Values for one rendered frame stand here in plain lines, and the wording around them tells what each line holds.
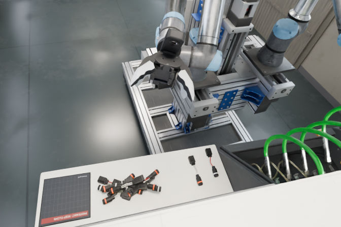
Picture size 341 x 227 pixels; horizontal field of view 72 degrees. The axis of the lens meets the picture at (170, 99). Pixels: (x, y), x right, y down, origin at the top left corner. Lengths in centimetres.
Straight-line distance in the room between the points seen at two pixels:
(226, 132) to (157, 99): 69
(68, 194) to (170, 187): 36
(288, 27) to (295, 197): 110
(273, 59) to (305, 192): 111
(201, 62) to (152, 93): 143
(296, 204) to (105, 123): 202
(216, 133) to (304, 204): 170
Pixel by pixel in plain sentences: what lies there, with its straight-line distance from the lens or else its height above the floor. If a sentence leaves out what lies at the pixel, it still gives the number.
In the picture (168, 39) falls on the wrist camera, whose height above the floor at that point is 153.
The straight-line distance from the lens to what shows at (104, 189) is 90.
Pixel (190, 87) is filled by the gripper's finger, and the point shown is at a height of 145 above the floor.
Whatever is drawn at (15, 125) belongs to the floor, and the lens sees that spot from 248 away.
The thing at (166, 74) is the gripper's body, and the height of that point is 143.
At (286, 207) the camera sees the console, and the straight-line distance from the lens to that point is 37.
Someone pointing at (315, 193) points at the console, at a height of 155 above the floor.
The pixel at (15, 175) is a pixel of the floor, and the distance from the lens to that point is 222.
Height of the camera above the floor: 186
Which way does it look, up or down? 49 degrees down
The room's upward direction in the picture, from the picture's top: 10 degrees clockwise
